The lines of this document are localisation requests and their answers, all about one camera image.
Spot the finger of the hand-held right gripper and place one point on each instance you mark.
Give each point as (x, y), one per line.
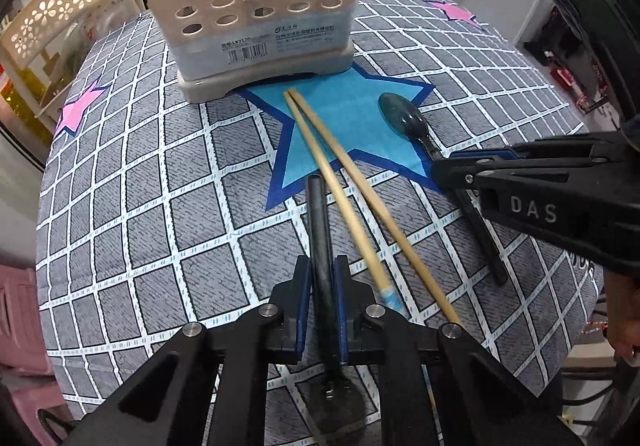
(460, 175)
(550, 148)

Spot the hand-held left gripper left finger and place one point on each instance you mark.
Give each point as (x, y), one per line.
(300, 306)

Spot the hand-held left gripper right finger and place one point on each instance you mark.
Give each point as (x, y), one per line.
(342, 311)

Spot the dark spoon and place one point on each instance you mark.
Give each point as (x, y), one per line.
(402, 115)
(320, 226)

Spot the person's right hand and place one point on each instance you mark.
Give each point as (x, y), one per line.
(622, 316)

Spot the pile of red bags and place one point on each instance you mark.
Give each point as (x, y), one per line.
(570, 65)

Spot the blue star paper cutout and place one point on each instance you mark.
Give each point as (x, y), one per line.
(350, 105)

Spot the pink star paper cutout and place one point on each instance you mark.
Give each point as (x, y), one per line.
(80, 108)
(452, 11)

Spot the pink plastic stool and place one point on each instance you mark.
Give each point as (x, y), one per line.
(20, 326)

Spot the yellow oil bottle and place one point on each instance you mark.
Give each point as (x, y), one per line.
(15, 95)

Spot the beige flower-cutout shelf rack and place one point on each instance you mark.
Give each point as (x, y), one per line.
(30, 35)

